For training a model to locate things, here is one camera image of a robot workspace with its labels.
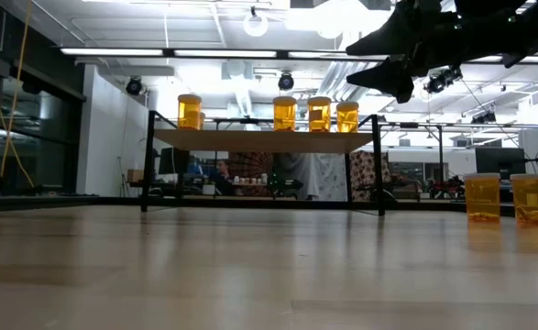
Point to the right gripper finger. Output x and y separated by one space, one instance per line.
392 75
397 34

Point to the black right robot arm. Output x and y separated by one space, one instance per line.
488 5

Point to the small raised wooden shelf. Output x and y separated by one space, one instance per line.
378 174

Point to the wooden shelf board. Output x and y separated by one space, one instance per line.
259 141

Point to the white LED light strip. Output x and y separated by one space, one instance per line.
484 59
314 55
225 53
113 51

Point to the black spotlight cluster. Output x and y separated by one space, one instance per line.
440 82

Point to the black track spotlights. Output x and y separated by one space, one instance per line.
484 117

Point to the red floral white cloth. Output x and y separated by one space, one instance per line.
362 172

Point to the black round spotlight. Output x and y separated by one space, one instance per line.
134 86
286 81

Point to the white patterned hanging cloth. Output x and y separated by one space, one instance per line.
332 176

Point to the black computer monitor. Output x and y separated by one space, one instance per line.
500 160
173 160

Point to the plain white hanging cloth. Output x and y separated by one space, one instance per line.
296 162

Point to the round white ceiling lamp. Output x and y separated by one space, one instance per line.
255 34

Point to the dark red floral cloth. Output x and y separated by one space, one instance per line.
250 162

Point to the seated person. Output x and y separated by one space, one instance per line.
222 167

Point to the white plant pot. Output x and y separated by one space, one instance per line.
208 190

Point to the brown cardboard box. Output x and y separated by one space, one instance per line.
135 175

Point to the black aluminium table rail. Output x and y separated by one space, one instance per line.
250 202

